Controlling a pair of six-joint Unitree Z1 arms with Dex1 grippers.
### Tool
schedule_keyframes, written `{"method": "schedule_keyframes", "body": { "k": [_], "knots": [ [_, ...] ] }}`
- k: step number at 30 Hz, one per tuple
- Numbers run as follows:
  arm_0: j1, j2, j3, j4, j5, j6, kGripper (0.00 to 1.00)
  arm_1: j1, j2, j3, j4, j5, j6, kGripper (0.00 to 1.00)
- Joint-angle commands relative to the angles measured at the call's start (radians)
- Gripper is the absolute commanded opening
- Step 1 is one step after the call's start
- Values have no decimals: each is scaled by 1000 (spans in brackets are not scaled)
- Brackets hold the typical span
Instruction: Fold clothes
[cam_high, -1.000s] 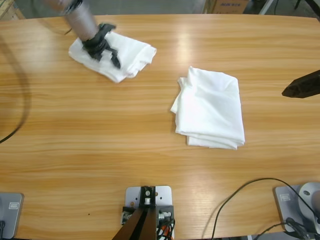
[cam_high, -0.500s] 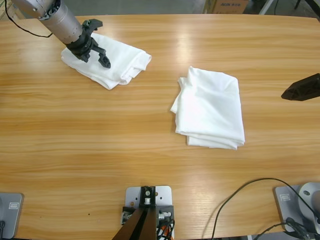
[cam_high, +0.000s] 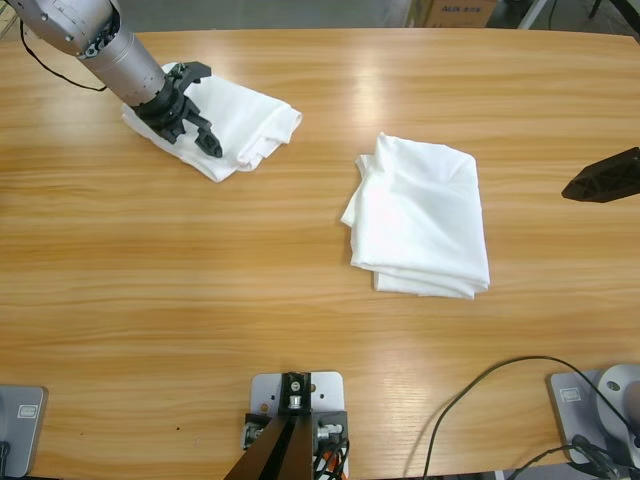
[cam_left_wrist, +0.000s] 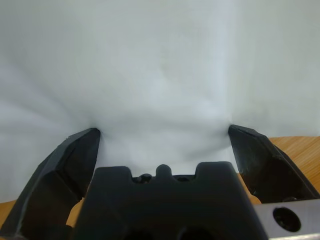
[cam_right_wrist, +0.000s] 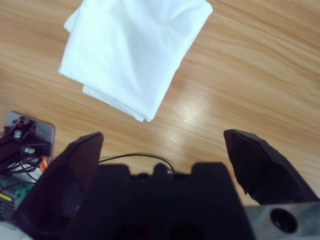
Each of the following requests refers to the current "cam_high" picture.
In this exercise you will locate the white metal frame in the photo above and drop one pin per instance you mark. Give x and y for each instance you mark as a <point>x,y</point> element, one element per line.
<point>535,12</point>

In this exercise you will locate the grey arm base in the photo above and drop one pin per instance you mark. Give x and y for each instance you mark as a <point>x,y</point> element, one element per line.
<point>25,435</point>
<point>565,417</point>

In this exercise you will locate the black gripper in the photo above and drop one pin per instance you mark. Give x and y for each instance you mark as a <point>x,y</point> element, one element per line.
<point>170,112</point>

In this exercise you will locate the black bracket with connectors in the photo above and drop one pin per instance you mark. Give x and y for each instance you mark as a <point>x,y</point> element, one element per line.
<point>330,425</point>

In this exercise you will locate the white Unitree print t-shirt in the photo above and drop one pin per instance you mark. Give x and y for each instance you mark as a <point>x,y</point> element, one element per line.
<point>420,220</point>

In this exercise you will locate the white mount block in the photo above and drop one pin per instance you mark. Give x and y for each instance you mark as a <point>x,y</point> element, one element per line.
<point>265,390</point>

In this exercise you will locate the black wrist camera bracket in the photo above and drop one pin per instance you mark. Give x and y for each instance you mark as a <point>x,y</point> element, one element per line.
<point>192,71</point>

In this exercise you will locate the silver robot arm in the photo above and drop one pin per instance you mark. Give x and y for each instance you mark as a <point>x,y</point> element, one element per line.
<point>100,45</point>

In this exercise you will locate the black metal frame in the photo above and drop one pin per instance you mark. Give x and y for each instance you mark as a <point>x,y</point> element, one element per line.
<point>630,12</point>

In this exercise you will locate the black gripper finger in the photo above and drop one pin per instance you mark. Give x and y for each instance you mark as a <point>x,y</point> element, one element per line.
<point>605,180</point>

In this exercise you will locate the cardboard box with AUX print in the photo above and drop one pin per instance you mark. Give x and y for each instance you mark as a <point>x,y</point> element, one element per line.
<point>460,15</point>

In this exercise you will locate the wooden crate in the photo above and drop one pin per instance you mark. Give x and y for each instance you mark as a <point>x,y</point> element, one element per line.
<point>7,25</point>

